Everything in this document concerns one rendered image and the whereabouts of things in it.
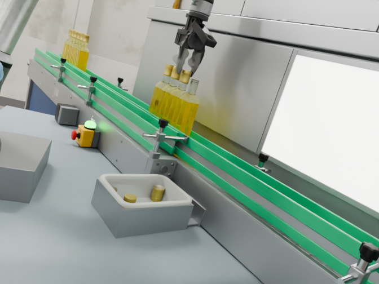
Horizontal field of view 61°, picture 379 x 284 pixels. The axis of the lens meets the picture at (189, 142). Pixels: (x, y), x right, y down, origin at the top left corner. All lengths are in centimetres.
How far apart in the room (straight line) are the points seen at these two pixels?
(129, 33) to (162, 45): 276
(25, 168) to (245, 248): 58
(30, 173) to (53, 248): 21
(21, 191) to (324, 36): 90
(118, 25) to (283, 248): 388
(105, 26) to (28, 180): 362
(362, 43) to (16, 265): 93
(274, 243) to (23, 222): 58
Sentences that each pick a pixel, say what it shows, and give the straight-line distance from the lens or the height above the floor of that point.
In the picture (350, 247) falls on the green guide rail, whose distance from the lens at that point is 75.
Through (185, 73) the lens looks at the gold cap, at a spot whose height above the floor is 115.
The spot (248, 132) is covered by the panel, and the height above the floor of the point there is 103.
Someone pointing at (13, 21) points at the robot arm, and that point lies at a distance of 103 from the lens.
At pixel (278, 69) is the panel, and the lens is 106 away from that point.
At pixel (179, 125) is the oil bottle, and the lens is 113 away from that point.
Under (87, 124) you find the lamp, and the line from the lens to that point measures 136.
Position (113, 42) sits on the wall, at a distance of 439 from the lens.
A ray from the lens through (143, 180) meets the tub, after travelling 99.
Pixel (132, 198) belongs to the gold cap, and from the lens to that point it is 89.
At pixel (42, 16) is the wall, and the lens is 445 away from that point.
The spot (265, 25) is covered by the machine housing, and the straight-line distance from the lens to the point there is 116.
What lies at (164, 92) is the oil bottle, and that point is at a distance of 122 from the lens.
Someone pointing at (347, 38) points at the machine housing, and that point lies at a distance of 99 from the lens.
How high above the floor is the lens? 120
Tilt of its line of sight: 14 degrees down
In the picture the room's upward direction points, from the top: 17 degrees clockwise
